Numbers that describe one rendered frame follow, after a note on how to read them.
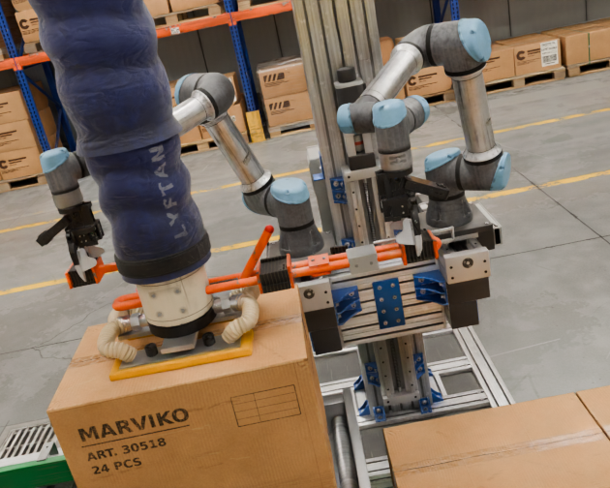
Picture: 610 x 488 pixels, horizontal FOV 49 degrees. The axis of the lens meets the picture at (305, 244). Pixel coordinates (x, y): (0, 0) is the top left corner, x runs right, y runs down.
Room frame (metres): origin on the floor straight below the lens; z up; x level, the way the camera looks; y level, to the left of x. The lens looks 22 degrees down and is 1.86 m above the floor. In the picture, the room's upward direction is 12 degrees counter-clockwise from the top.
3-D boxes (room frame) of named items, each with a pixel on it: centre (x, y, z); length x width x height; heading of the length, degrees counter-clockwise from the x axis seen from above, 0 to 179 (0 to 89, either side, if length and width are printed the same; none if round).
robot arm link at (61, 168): (1.78, 0.60, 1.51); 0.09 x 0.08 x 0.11; 127
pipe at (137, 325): (1.51, 0.34, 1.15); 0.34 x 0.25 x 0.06; 88
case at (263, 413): (1.50, 0.34, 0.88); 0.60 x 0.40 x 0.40; 89
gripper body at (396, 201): (1.49, -0.24, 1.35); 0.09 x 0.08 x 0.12; 88
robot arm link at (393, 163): (1.48, -0.24, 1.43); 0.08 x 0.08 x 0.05
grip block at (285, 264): (1.50, 0.09, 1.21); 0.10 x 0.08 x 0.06; 178
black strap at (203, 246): (1.51, 0.34, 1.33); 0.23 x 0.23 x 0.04
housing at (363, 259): (1.49, -0.13, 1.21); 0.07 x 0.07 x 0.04; 88
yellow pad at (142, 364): (1.41, 0.34, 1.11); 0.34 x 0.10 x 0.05; 88
